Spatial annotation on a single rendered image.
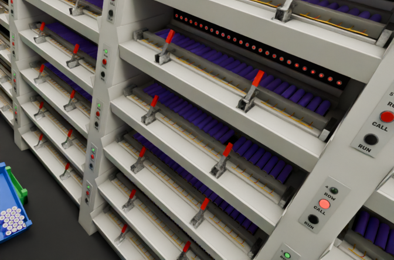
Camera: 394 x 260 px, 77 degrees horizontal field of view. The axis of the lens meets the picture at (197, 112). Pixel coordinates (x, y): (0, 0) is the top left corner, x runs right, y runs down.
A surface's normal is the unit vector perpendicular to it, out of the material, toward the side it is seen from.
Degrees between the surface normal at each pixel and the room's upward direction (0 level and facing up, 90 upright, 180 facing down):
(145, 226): 18
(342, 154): 90
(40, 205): 0
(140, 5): 90
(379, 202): 108
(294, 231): 90
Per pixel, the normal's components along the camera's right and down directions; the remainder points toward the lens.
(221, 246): 0.08, -0.76
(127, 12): 0.76, 0.47
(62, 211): 0.29, -0.86
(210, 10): -0.65, 0.45
